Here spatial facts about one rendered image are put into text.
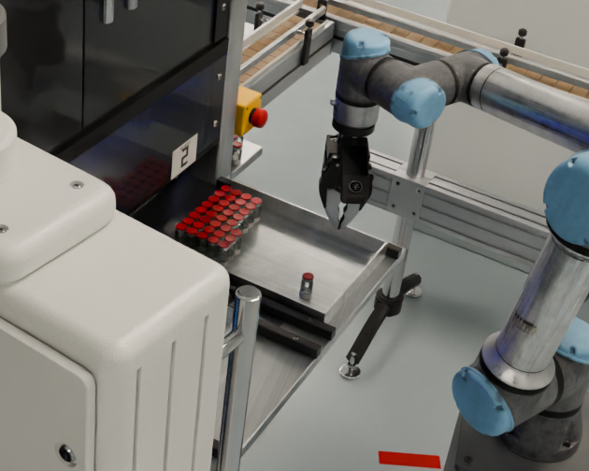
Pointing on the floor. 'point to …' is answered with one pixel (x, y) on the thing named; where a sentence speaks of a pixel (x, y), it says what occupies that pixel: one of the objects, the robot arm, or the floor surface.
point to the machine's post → (214, 164)
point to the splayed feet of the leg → (382, 306)
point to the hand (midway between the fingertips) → (339, 225)
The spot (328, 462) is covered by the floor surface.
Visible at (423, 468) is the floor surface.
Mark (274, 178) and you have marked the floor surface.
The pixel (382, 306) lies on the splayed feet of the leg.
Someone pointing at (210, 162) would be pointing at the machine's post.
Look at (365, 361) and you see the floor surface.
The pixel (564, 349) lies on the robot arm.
